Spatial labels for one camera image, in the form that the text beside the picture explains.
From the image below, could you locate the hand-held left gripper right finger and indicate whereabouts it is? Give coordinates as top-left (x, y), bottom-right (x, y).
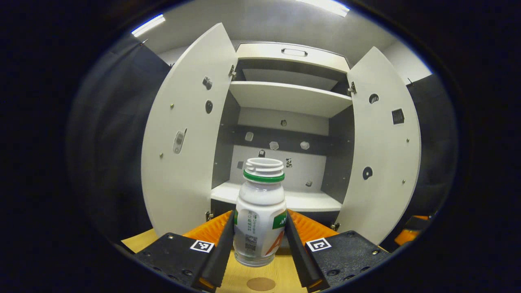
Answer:
top-left (285, 210), bottom-right (391, 291)

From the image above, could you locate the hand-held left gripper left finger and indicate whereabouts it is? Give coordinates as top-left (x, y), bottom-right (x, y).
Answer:
top-left (134, 210), bottom-right (236, 291)

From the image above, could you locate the white drink bottle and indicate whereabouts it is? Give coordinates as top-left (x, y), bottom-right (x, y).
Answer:
top-left (233, 157), bottom-right (287, 267)

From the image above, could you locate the white cabinet left door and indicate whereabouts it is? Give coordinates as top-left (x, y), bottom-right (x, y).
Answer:
top-left (141, 22), bottom-right (239, 238)

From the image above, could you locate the white cabinet door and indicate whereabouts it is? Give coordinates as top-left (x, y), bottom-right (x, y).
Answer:
top-left (334, 46), bottom-right (422, 245)
top-left (141, 22), bottom-right (239, 238)

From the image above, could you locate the white cabinet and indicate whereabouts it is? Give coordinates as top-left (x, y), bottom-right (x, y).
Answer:
top-left (210, 42), bottom-right (355, 224)

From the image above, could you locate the white cabinet right door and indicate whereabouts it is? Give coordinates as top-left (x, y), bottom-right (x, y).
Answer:
top-left (334, 46), bottom-right (422, 245)

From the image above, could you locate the black backdrop cloth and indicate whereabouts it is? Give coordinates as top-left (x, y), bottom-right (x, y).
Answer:
top-left (66, 35), bottom-right (459, 251)

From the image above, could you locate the white cabinet drawer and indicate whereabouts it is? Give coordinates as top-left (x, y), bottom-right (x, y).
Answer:
top-left (235, 42), bottom-right (351, 74)

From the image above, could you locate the narrow ceiling light strip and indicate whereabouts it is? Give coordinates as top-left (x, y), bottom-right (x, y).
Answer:
top-left (131, 14), bottom-right (166, 37)

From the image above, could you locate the wide ceiling light panel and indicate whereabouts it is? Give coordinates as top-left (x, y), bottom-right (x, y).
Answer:
top-left (295, 0), bottom-right (350, 17)

